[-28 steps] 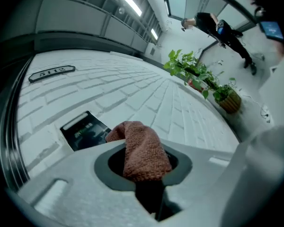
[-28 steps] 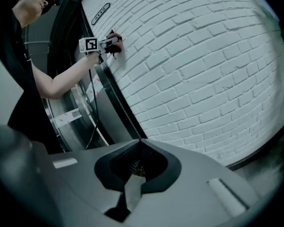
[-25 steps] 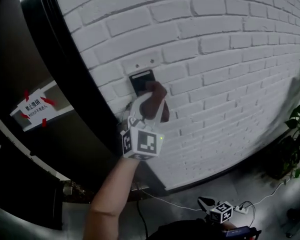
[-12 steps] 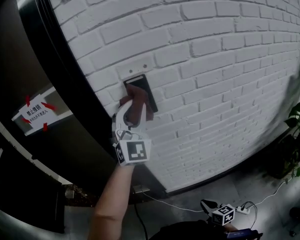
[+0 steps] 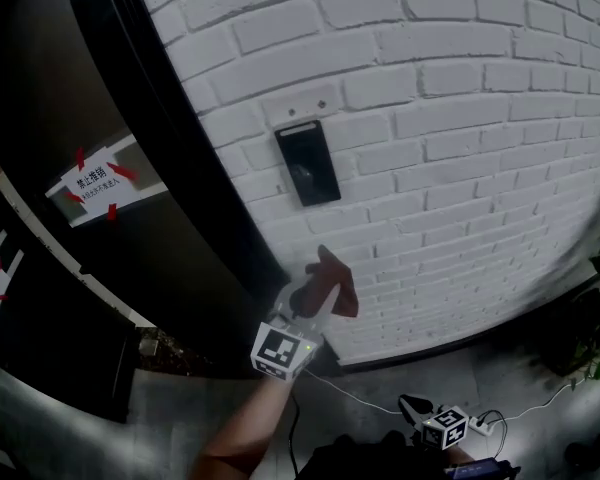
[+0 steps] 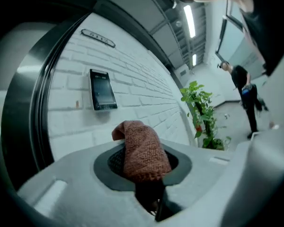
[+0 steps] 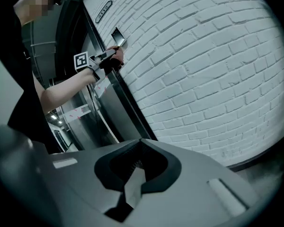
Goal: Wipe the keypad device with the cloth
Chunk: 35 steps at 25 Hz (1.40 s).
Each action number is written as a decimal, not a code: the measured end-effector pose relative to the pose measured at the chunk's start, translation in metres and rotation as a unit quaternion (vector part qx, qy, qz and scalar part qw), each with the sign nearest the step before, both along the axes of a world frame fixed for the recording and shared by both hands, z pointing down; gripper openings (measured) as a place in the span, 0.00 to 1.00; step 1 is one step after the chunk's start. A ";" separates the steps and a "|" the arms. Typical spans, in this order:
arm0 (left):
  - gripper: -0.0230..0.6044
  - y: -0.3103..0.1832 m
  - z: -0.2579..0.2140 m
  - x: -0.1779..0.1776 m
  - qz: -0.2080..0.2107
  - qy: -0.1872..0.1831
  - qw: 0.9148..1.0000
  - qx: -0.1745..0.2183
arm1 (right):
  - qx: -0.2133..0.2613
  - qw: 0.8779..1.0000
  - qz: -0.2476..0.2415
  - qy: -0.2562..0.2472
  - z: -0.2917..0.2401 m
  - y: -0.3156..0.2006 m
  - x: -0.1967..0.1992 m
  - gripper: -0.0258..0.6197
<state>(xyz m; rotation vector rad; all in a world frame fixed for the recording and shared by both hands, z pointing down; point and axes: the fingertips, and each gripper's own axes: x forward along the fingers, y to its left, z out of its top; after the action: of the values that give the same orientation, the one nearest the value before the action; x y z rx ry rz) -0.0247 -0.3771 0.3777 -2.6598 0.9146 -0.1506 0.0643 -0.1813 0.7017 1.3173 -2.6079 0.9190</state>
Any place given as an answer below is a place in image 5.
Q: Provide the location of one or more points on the dark metal door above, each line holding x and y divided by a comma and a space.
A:
55, 328

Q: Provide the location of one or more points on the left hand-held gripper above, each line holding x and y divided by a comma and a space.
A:
280, 350

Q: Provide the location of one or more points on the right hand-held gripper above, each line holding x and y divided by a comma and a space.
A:
445, 427

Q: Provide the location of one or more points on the white power strip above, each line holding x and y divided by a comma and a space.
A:
481, 426

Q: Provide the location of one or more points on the green potted plant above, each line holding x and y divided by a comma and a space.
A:
595, 313

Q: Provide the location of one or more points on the black wall access panel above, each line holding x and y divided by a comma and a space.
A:
307, 163

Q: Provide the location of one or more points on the white wall mounting plate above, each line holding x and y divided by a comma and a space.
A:
300, 105

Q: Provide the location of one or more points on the person's black clothing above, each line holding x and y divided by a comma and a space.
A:
370, 458

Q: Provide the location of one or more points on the person's right forearm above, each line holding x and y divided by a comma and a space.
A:
462, 455

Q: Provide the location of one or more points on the dark blue device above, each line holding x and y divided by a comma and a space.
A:
480, 469

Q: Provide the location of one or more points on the dark glass door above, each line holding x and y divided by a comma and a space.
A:
80, 68

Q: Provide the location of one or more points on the person's left forearm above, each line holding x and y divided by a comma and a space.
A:
245, 428

